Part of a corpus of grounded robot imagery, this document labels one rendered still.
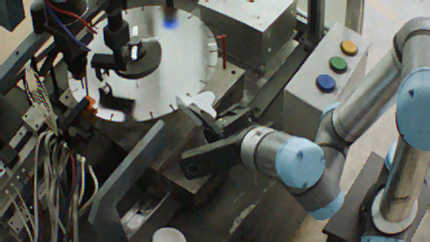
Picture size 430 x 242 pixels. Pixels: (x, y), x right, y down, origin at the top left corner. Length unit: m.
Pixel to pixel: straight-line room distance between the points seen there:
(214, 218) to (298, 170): 0.39
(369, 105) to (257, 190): 0.44
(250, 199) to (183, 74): 0.29
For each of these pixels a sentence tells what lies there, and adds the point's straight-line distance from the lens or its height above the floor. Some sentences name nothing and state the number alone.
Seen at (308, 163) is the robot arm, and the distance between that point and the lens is 1.04.
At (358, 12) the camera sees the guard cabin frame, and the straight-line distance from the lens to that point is 1.52.
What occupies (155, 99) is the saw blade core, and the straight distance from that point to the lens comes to 1.29.
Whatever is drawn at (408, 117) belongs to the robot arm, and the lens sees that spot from 0.82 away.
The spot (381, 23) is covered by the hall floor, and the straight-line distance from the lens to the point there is 2.94.
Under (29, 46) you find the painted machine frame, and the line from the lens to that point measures 1.35.
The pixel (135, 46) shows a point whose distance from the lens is 1.32.
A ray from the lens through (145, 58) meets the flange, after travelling 1.35.
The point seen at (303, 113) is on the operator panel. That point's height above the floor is 0.85.
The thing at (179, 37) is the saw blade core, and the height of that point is 0.95.
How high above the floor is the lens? 1.95
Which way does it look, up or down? 53 degrees down
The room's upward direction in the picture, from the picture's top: 2 degrees counter-clockwise
